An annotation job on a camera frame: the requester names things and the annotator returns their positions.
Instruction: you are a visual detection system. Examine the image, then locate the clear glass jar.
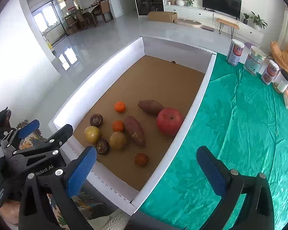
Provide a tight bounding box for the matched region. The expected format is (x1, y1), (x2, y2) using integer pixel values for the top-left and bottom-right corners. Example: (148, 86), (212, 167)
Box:
(244, 46), (266, 75)

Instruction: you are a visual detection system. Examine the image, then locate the dark dried fruit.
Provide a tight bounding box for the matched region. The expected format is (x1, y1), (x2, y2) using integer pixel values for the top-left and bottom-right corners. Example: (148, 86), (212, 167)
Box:
(96, 139), (110, 155)
(89, 114), (103, 128)

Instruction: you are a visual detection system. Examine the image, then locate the tiny orange tangerine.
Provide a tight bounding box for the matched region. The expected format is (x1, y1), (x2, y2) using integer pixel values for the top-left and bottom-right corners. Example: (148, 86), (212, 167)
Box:
(112, 121), (125, 132)

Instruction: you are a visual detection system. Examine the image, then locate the white orange tin can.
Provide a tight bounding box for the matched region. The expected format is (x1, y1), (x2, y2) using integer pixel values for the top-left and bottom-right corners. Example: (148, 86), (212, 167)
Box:
(261, 60), (279, 85)

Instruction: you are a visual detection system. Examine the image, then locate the orange lounge chair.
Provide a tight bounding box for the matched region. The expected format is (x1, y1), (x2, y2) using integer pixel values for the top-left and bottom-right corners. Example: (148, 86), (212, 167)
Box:
(271, 41), (288, 73)

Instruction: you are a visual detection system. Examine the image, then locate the brown cardboard box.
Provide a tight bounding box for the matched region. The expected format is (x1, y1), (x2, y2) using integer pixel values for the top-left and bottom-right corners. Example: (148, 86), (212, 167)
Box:
(148, 11), (178, 23)

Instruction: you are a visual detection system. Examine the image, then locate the rough dark orange fruit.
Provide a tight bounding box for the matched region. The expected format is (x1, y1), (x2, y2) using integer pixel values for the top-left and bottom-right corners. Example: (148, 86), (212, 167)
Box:
(135, 153), (149, 167)

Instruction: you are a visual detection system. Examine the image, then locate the black flat television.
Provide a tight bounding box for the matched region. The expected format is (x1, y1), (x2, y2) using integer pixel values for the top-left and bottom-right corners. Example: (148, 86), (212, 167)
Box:
(202, 0), (242, 18)

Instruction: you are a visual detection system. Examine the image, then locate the green satin tablecloth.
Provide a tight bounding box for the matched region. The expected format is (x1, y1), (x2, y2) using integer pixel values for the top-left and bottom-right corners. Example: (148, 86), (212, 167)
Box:
(140, 54), (288, 229)

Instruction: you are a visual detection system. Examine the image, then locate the white cardboard box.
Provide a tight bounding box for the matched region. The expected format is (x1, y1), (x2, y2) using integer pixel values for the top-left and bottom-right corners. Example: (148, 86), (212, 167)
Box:
(48, 36), (217, 215)

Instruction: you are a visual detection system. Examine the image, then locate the long purple sweet potato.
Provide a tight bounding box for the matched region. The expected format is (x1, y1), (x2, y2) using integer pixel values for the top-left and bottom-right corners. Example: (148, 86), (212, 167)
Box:
(124, 116), (146, 146)

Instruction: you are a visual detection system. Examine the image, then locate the small orange tangerine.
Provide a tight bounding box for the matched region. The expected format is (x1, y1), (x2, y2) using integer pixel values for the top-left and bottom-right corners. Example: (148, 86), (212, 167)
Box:
(114, 101), (126, 113)

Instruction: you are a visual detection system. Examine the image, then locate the green potted plant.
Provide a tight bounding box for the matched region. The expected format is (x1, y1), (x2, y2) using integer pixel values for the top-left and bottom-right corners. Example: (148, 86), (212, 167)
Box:
(250, 11), (268, 31)

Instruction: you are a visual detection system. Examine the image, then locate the small purple sweet potato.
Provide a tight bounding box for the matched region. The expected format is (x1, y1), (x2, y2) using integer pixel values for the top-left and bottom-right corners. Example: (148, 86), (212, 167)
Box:
(138, 99), (165, 116)

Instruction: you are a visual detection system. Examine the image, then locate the white canister black lid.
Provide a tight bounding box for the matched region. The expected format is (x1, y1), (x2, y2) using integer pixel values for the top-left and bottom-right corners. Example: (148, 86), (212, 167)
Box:
(273, 69), (288, 94)

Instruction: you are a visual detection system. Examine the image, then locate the large red apple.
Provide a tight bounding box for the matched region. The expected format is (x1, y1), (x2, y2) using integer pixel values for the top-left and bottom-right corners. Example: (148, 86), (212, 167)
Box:
(156, 108), (184, 136)

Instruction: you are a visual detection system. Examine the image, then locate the yellow round fruit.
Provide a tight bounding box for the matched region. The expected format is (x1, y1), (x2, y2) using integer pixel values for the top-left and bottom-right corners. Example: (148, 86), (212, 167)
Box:
(84, 126), (101, 144)

